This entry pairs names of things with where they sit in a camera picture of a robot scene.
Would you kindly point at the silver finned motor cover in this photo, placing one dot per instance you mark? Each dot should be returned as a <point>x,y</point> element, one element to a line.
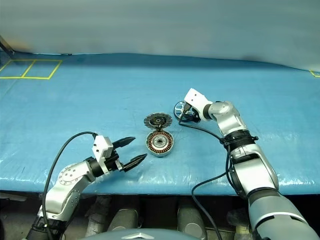
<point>152,121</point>

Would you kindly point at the mottled grey rounded shape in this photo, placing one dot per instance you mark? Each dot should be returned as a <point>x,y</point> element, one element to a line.
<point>98,217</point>

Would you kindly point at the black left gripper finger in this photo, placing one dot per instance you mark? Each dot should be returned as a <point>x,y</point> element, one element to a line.
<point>125,141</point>
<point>136,162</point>

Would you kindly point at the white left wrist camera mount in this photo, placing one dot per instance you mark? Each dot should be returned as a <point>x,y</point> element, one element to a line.
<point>101,147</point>

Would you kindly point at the grey robot torso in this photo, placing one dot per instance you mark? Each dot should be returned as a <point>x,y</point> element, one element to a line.
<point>140,236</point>

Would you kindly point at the blue table cover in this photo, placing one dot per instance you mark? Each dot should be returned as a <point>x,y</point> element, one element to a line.
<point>100,100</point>

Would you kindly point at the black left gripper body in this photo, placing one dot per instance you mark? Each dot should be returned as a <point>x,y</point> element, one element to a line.
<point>112,162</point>

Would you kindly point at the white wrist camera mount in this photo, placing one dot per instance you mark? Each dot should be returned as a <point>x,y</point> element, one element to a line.
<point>101,147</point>
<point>197,98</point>

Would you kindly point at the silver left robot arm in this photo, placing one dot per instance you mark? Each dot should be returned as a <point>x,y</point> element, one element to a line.
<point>67,190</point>

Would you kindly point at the yellow tape double square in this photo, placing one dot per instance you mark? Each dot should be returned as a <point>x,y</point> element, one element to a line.
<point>25,77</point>

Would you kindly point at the yellow tape corner marking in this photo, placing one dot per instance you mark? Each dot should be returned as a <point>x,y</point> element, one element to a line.
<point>314,74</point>

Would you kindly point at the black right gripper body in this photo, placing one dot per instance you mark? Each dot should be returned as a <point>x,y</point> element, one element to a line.
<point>196,119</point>

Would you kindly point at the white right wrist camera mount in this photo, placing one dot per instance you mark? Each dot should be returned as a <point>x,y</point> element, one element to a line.
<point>197,98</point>

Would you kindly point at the motor housing with copper windings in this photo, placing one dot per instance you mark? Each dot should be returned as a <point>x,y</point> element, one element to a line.
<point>160,143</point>

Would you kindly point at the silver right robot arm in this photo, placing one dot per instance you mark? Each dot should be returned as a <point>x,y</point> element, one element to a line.
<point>257,170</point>

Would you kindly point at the dark metal post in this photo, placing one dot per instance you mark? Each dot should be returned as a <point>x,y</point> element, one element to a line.
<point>6,46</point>

